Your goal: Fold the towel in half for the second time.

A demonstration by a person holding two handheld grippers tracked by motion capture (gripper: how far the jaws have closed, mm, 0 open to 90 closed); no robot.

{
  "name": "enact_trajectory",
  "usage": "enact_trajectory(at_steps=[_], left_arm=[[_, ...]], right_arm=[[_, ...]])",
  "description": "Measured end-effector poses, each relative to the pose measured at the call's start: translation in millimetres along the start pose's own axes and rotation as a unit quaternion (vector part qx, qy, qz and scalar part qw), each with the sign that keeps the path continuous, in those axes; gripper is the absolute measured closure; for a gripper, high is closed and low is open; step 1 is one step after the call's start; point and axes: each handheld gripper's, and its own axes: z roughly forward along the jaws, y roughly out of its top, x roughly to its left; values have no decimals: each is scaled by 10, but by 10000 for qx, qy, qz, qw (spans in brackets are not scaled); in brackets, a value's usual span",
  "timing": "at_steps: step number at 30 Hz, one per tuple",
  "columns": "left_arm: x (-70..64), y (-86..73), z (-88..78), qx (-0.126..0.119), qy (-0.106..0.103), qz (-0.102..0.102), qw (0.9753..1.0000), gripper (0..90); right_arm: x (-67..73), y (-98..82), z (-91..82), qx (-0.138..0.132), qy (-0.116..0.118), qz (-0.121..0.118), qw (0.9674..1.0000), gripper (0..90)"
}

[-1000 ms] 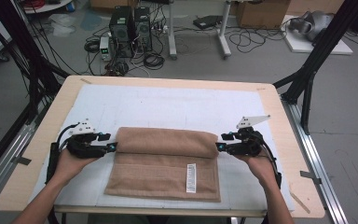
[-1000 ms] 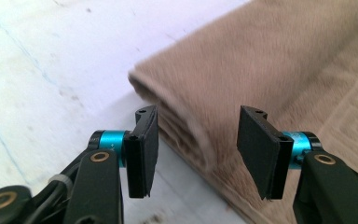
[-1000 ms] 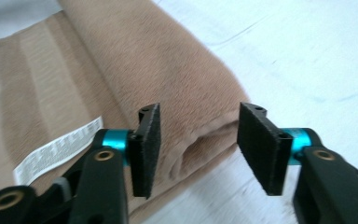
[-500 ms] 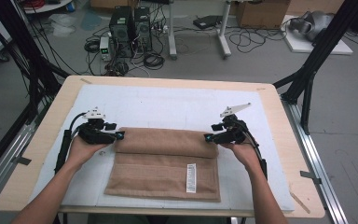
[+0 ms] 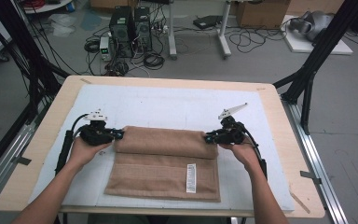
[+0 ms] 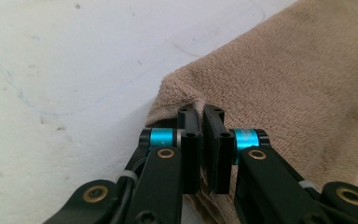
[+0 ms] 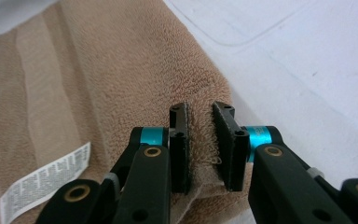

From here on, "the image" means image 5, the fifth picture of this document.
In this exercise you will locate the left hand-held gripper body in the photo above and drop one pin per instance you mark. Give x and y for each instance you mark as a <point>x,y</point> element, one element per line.
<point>94,135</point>

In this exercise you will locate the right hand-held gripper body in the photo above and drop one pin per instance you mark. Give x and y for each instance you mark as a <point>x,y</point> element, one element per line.
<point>231,133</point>

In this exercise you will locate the beige terry towel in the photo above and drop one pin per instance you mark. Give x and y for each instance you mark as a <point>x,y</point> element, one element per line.
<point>161,177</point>

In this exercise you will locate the person's left hand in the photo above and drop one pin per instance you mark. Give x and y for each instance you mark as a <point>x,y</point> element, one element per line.
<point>85,152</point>

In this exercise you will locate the person's right hand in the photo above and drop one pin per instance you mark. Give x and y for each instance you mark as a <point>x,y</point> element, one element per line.
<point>245,154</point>

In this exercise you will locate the white foam mat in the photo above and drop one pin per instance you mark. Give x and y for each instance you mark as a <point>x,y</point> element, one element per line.
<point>167,105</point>

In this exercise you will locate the white power supply unit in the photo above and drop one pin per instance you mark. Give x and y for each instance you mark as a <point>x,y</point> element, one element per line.
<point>105,48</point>

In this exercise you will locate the thin wooden stick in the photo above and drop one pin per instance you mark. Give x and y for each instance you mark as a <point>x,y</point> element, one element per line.
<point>300,202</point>

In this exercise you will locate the white desk leg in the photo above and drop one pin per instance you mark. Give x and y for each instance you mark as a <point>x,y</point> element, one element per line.
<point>223,34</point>
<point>171,31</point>

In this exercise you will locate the wide black computer tower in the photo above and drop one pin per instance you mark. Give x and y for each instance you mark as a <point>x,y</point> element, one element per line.
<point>121,28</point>

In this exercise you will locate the narrow black computer tower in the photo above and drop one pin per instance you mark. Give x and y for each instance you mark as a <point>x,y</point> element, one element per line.
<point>143,28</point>

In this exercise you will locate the white floor board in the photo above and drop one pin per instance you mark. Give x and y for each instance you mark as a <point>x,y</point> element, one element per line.
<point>298,45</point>

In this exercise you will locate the flat black device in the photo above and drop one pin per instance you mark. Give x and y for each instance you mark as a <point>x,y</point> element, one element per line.
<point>206,21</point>

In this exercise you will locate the clear plastic bag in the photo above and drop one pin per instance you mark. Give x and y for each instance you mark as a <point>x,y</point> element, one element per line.
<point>62,25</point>

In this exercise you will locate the large cardboard box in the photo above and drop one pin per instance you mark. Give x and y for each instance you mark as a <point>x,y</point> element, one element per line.
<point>261,14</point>

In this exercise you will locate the round white table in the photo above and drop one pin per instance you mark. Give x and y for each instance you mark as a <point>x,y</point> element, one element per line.
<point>48,7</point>

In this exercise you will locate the grey rounded device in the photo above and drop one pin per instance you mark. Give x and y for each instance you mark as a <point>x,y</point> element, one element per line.
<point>317,21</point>

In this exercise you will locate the black metal bracket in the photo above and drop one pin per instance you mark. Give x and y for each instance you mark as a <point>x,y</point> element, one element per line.
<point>21,160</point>

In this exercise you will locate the aluminium rail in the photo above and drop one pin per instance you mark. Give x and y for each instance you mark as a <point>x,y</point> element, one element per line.
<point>310,152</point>
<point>15,146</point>

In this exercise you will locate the grey metal bracket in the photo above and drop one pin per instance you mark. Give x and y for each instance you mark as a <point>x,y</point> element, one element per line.
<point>309,175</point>

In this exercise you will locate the black metal frame strut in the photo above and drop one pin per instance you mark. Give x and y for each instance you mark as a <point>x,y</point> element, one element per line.
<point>323,46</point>
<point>21,40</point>

